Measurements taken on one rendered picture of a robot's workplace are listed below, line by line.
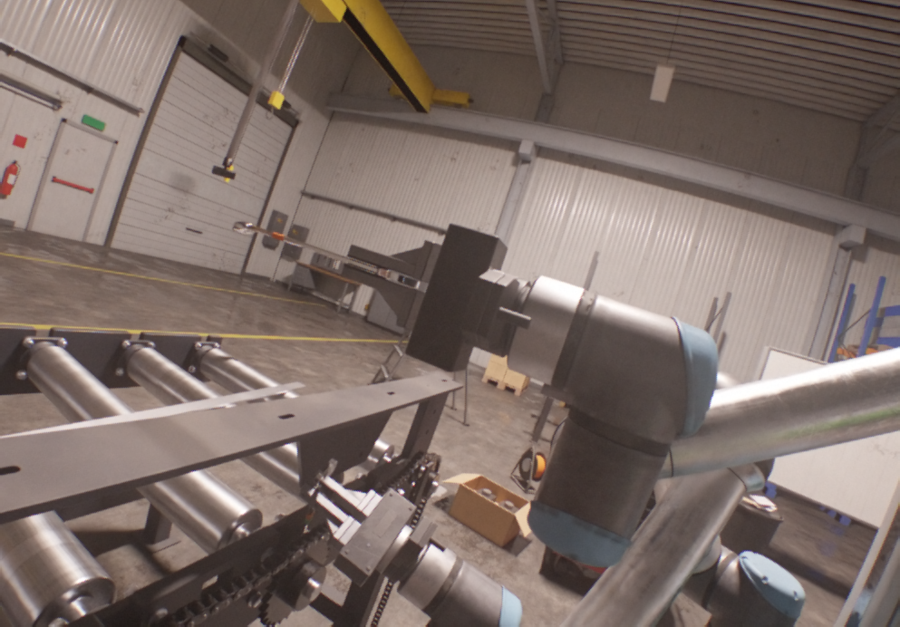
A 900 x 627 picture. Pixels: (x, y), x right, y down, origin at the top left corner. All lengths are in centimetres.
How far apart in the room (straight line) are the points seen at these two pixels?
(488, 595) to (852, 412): 48
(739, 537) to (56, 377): 417
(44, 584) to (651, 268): 1075
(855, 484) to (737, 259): 717
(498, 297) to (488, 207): 1108
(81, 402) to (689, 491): 117
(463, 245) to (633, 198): 1083
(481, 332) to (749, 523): 386
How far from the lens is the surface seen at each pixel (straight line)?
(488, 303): 31
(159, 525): 212
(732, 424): 52
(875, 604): 120
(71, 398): 120
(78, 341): 151
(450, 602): 65
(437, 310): 40
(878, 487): 502
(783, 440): 55
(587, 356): 35
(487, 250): 39
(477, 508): 300
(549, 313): 35
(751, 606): 120
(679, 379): 36
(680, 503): 65
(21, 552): 74
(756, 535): 414
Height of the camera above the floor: 139
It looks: 1 degrees down
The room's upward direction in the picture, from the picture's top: 19 degrees clockwise
